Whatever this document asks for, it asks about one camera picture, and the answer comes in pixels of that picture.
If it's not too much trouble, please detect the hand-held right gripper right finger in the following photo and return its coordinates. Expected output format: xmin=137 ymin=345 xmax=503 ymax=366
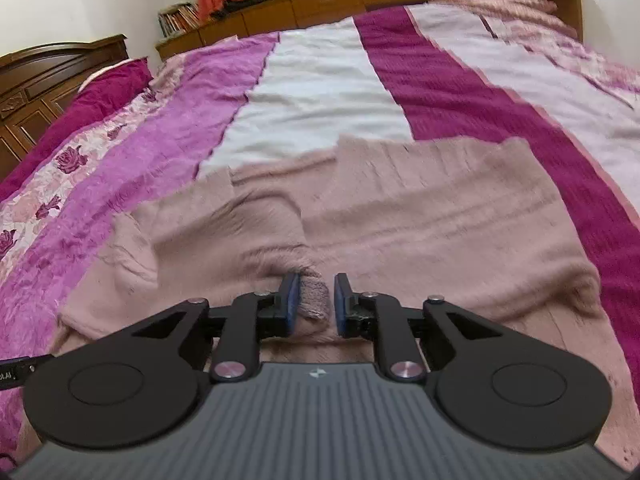
xmin=334 ymin=272 xmax=507 ymax=384

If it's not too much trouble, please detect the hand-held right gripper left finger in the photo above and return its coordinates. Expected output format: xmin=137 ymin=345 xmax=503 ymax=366
xmin=131 ymin=272 xmax=301 ymax=382

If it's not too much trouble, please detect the pink knitted cardigan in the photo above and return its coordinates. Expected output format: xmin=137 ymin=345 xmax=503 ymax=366
xmin=50 ymin=134 xmax=633 ymax=471

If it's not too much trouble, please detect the purple floral striped bedspread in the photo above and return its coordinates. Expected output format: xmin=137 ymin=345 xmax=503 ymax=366
xmin=0 ymin=0 xmax=640 ymax=461

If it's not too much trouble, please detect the magenta velvet pillow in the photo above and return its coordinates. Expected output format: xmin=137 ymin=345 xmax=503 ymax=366
xmin=0 ymin=57 xmax=154 ymax=202

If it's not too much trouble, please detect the carved wooden headboard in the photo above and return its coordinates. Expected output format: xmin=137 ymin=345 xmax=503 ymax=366
xmin=0 ymin=34 xmax=129 ymax=181

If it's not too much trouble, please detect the dark cloth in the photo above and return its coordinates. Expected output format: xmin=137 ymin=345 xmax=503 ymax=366
xmin=209 ymin=0 xmax=273 ymax=20

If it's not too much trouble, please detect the row of books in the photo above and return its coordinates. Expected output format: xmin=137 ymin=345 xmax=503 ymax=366
xmin=158 ymin=3 xmax=202 ymax=39

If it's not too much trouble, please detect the pink crochet blanket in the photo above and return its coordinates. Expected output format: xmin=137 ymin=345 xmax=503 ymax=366
xmin=450 ymin=0 xmax=561 ymax=28

